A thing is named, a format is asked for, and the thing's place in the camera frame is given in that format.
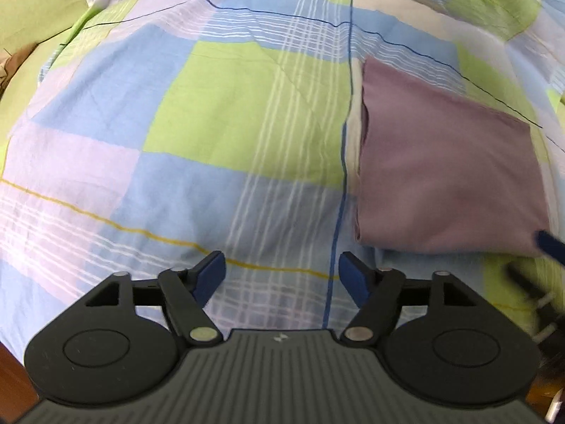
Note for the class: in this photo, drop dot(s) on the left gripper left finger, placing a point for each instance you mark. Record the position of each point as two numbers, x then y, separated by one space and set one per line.
166 310

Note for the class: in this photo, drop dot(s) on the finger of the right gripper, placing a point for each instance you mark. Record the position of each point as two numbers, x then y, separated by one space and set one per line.
550 246
550 320

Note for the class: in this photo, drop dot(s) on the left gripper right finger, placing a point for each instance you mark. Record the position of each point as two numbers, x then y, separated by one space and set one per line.
381 295

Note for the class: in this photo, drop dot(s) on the purple sleeveless top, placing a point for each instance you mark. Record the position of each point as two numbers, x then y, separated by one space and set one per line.
441 174

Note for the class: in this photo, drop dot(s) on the green covered sofa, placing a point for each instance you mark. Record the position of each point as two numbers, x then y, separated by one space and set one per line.
30 32

